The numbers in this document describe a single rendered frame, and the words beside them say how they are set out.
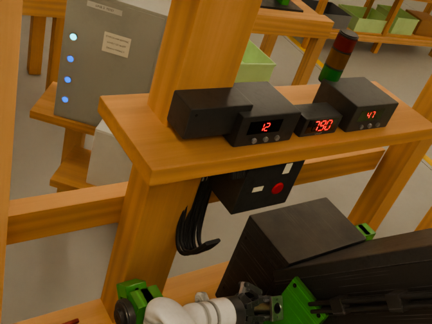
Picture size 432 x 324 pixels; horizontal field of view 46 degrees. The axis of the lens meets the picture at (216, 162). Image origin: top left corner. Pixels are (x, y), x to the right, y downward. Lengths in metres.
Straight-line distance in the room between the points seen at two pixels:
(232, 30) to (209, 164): 0.26
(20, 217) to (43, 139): 2.39
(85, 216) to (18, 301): 1.41
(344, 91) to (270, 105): 0.26
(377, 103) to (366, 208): 0.77
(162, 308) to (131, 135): 0.33
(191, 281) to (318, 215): 0.46
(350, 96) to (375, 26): 5.64
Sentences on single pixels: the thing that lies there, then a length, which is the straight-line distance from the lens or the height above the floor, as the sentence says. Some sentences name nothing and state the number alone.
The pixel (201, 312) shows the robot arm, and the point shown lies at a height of 1.28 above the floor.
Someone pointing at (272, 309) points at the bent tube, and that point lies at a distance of 1.23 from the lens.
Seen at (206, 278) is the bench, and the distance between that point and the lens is 1.68.
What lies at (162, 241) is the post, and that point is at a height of 1.18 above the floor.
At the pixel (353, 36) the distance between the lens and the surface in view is 1.29.
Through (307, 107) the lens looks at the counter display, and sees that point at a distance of 1.21.
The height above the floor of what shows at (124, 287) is 1.14.
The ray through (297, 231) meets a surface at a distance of 1.40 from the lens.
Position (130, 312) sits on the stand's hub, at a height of 1.15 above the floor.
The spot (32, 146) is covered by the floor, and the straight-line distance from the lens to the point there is 3.49.
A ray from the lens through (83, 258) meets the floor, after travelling 2.82.
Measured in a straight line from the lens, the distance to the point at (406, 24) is 7.35.
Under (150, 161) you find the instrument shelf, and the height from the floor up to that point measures 1.54.
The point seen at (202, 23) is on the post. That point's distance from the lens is 0.95.
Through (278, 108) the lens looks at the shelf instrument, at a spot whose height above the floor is 1.62.
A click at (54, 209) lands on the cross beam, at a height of 1.27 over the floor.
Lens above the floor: 2.10
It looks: 34 degrees down
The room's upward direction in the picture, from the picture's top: 20 degrees clockwise
